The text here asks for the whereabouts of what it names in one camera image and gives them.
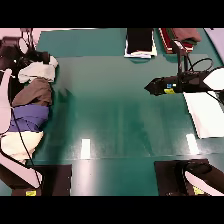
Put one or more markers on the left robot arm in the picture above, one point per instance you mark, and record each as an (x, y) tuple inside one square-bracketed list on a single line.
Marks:
[(4, 100)]

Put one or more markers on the red garment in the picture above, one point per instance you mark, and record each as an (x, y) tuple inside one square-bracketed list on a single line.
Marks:
[(165, 42)]

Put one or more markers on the black garment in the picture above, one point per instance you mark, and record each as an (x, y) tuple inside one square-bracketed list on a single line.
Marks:
[(139, 40)]

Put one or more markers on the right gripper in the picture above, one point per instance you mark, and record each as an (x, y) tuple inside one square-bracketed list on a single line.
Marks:
[(186, 84)]

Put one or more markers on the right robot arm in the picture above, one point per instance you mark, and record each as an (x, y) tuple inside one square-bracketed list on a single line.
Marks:
[(216, 79)]

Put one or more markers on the cream garment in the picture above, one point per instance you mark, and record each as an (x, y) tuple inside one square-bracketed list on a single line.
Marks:
[(20, 143)]

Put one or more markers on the dusty pink garment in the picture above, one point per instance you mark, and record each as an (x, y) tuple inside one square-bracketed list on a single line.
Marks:
[(186, 33)]

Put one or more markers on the blue garment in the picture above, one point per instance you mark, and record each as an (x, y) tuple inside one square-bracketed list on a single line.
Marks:
[(30, 115)]

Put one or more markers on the brown garment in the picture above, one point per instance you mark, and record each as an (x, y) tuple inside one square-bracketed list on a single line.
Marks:
[(35, 91)]

